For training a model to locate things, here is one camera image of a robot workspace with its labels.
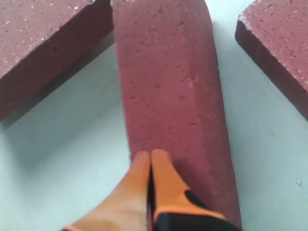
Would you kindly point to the red brick with white scuffs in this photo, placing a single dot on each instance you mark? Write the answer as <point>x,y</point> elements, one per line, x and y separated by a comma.
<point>41,38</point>

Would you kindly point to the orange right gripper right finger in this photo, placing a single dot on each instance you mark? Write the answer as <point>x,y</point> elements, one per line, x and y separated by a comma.
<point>174,206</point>

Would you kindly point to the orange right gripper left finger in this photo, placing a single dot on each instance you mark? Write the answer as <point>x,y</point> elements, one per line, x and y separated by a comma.
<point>125,209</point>

